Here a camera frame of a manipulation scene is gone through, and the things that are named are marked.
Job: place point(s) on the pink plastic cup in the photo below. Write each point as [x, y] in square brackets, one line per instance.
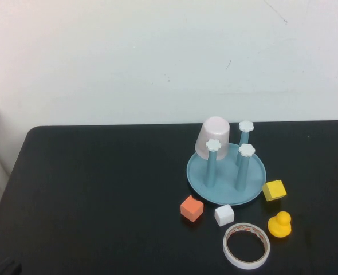
[215, 131]

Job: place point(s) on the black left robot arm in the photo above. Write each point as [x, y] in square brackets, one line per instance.
[3, 267]

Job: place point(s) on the blue cup stand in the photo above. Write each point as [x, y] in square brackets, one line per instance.
[226, 183]

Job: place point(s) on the orange cube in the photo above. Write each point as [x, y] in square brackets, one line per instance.
[191, 209]

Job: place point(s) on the white cube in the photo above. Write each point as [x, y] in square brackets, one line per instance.
[224, 215]

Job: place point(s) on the yellow cube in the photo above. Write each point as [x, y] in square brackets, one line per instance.
[275, 191]

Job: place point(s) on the white tape roll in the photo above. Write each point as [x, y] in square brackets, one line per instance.
[229, 253]

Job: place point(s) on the yellow rubber duck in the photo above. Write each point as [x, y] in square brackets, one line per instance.
[280, 226]

